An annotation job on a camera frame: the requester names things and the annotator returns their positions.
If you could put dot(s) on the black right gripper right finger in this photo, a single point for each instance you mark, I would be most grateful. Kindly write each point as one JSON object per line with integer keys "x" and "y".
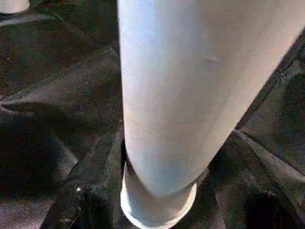
{"x": 257, "y": 191}

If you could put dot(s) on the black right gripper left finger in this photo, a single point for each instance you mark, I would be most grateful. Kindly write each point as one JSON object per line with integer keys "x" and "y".
{"x": 90, "y": 186}

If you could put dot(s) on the black work mat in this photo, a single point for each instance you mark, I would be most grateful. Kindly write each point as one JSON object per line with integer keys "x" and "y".
{"x": 57, "y": 86}

